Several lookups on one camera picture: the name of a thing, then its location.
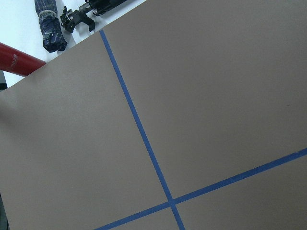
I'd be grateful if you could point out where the brown paper table cover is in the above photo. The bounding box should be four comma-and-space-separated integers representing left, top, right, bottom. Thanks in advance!
0, 0, 307, 230

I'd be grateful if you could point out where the folded blue plaid umbrella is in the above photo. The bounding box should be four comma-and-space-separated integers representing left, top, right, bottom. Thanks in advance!
34, 0, 67, 53

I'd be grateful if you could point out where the black tripod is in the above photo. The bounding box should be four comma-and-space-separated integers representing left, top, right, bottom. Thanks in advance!
60, 0, 125, 34

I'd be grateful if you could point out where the red cylinder tube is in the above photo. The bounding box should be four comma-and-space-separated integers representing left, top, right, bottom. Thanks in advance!
0, 43, 46, 77

